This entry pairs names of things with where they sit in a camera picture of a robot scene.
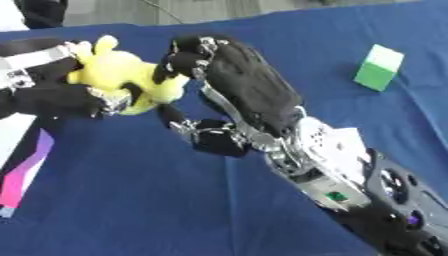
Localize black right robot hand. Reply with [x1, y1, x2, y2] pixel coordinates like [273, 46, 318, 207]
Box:
[152, 34, 308, 158]

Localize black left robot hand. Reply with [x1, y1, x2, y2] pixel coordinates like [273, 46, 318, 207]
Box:
[0, 37, 133, 120]

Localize yellow soft toy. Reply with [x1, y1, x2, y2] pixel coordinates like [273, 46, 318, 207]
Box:
[64, 34, 193, 116]

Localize person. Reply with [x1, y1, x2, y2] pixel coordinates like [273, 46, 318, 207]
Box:
[12, 0, 70, 30]

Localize green and white block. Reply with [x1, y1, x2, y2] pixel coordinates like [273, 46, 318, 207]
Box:
[351, 43, 406, 93]

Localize black cable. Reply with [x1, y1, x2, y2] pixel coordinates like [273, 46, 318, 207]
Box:
[138, 0, 186, 25]

